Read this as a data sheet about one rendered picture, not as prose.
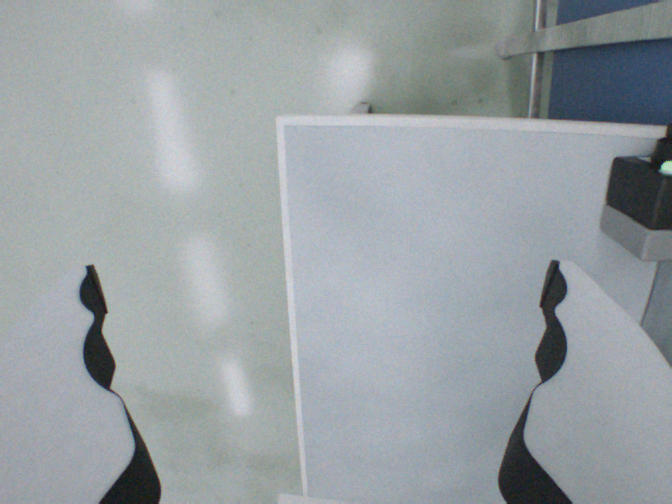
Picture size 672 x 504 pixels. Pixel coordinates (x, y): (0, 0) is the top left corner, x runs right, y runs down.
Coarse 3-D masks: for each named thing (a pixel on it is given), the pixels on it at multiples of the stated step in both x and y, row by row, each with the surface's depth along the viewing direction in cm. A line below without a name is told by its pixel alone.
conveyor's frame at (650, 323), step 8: (664, 264) 39; (664, 272) 39; (656, 280) 41; (664, 280) 39; (656, 288) 41; (664, 288) 39; (656, 296) 41; (664, 296) 39; (648, 304) 42; (656, 304) 41; (664, 304) 39; (648, 312) 42; (656, 312) 41; (664, 312) 39; (648, 320) 42; (656, 320) 41; (664, 320) 40; (648, 328) 42; (656, 328) 41; (664, 328) 40; (656, 336) 41; (664, 336) 40; (656, 344) 41; (664, 344) 39; (664, 352) 39
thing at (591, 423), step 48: (576, 288) 9; (576, 336) 8; (624, 336) 8; (576, 384) 7; (624, 384) 7; (528, 432) 6; (576, 432) 6; (624, 432) 6; (528, 480) 6; (576, 480) 5; (624, 480) 5
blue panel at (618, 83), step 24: (576, 0) 58; (600, 0) 51; (624, 0) 46; (648, 0) 41; (576, 48) 59; (600, 48) 53; (624, 48) 47; (648, 48) 42; (552, 72) 69; (576, 72) 60; (600, 72) 53; (624, 72) 47; (648, 72) 43; (552, 96) 70; (576, 96) 61; (600, 96) 54; (624, 96) 48; (648, 96) 43; (576, 120) 62; (600, 120) 54; (624, 120) 48; (648, 120) 43
